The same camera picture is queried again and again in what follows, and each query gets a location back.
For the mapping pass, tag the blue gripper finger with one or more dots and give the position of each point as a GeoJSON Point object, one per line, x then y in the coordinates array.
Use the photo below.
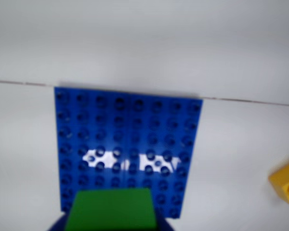
{"type": "Point", "coordinates": [163, 223]}
{"type": "Point", "coordinates": [57, 225]}

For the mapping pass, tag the green 2x2 block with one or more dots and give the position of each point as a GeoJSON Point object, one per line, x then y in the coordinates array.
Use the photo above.
{"type": "Point", "coordinates": [110, 209]}

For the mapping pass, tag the yellow 2x2 block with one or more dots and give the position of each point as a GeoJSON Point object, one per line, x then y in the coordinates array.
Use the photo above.
{"type": "Point", "coordinates": [285, 178]}

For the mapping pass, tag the blue 8x8 studded plate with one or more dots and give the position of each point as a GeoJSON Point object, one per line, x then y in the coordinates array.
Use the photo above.
{"type": "Point", "coordinates": [135, 125]}

